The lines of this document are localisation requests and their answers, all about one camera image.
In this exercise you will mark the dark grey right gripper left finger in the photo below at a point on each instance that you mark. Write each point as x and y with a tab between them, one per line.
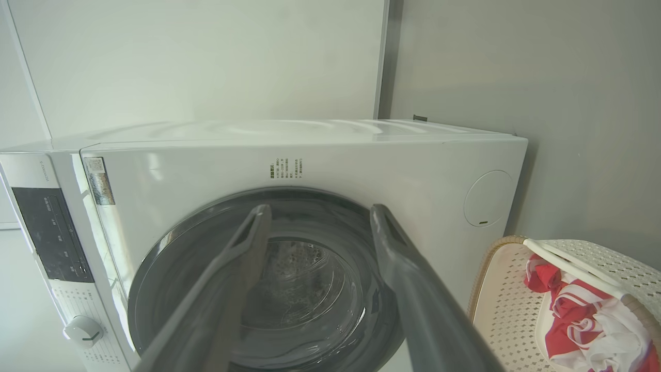
217	289

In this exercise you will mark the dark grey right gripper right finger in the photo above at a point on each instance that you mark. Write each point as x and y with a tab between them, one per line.
413	289

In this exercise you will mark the white perforated laundry basket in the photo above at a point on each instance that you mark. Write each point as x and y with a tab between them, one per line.
506	310

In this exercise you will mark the dark round washing machine door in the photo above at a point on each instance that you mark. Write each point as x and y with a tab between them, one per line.
170	268

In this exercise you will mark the round white filter cover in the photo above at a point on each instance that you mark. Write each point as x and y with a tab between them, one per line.
488	199

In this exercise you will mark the white front-load washing machine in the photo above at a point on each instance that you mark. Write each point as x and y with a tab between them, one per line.
206	165

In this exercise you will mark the white washing machine control knob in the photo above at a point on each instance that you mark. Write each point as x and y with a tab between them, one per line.
82	330

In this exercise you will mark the silver sticker on washing machine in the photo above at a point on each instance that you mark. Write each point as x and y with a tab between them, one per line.
99	181

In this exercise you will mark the red and white clothing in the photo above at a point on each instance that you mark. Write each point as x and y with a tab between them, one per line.
568	336

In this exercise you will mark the black washing machine display panel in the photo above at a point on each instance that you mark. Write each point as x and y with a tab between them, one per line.
51	232

